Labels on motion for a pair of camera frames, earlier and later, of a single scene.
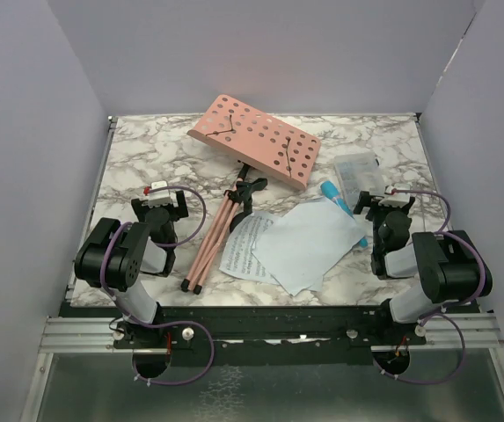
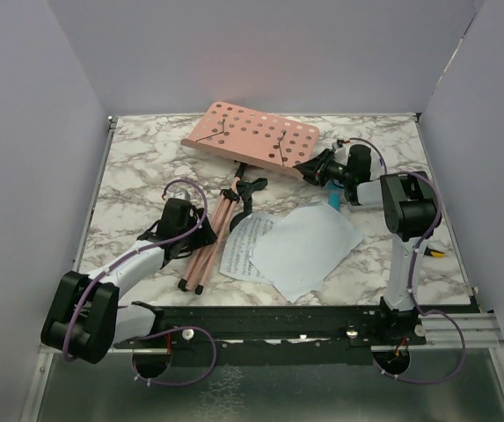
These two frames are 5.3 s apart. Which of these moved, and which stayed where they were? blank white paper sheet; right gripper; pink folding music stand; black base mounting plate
Moved: pink folding music stand; right gripper
Stayed: blank white paper sheet; black base mounting plate
